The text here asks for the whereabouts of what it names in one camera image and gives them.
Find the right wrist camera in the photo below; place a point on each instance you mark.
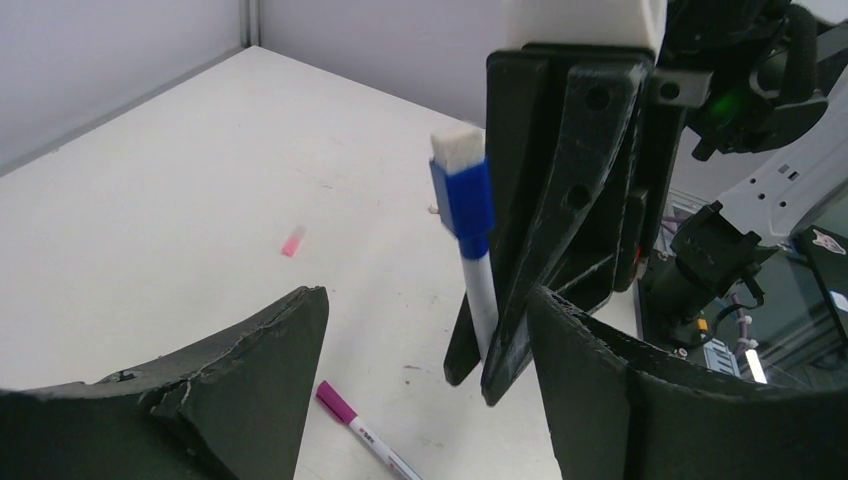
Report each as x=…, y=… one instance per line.
x=620, y=23

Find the pink highlighter cap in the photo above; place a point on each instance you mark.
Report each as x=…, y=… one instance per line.
x=293, y=242

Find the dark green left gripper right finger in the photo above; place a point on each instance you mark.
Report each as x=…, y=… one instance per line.
x=619, y=408

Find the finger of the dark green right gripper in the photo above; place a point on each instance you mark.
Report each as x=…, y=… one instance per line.
x=524, y=101
x=577, y=227

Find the white pen blue end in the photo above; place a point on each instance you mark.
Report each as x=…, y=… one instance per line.
x=482, y=301

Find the white pen green end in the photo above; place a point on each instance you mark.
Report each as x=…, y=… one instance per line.
x=399, y=467

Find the blue pen cap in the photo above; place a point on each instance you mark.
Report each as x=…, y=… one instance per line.
x=463, y=188

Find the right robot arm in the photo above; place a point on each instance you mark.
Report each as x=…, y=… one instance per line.
x=763, y=155

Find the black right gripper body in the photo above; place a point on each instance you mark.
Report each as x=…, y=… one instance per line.
x=668, y=96

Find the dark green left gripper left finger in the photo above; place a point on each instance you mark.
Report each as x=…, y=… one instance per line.
x=230, y=406

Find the magenta pen cap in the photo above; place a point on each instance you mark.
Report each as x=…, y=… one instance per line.
x=335, y=404

